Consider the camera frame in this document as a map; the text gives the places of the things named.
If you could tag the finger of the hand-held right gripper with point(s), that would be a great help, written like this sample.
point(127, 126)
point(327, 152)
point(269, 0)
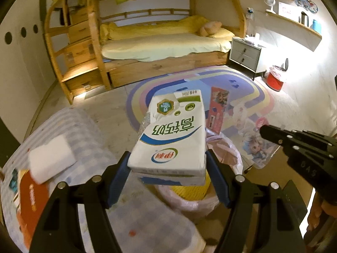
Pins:
point(310, 151)
point(271, 133)

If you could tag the blue cup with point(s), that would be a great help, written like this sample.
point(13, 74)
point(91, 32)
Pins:
point(316, 25)

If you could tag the yellow pillow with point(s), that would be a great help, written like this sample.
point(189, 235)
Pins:
point(223, 33)

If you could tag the pastel rainbow rug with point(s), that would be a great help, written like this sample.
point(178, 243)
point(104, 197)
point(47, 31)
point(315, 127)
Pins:
point(184, 81)

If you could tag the white foam block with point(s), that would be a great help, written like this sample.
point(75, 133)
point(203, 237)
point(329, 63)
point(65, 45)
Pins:
point(51, 158)

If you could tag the clutter on nightstand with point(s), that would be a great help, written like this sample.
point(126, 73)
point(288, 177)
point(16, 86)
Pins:
point(252, 40)

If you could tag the person's right hand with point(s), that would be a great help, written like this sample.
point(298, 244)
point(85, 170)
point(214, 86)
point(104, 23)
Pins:
point(318, 216)

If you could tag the yellow blanket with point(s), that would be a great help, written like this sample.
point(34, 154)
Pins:
point(158, 29)

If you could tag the white picture board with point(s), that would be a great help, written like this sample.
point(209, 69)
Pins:
point(288, 9)

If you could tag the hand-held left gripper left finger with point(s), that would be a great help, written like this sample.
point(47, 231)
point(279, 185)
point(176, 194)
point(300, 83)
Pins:
point(119, 179)

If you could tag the small white fan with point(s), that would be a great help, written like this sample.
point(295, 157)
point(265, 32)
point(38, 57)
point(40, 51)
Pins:
point(269, 2)

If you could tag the red printed box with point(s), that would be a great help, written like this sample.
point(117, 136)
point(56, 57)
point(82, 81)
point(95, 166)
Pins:
point(217, 108)

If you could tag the red trash bin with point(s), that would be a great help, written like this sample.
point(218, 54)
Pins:
point(275, 80)

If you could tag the white milk carton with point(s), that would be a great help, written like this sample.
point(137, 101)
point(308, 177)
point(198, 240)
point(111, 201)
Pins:
point(171, 142)

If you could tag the wooden stair drawer unit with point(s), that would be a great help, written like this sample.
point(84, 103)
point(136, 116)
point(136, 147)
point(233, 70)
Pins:
point(79, 55)

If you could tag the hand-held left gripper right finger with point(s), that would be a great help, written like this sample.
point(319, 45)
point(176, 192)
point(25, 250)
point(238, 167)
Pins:
point(217, 175)

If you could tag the pale yellow mattress sheet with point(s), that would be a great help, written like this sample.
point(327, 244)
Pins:
point(163, 46)

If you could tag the grey nightstand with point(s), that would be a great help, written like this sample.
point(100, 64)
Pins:
point(244, 54)

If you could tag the steel thermos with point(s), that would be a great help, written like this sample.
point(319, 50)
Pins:
point(303, 19)

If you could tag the blue wall decoration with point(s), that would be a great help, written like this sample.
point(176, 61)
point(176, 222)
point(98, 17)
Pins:
point(306, 4)

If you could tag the cartoon plastic bag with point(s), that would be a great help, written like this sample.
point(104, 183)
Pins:
point(254, 143)

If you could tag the thick wooden wall shelf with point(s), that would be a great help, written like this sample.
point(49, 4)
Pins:
point(295, 24)

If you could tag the orange packet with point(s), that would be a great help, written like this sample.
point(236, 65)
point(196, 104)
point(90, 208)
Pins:
point(31, 205)

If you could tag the yellow ribbed object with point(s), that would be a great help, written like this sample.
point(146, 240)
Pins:
point(188, 191)

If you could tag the wooden bunk bed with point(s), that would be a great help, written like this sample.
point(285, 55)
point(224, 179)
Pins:
point(158, 69)

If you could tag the pink plush toy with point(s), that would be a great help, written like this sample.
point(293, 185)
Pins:
point(209, 29)

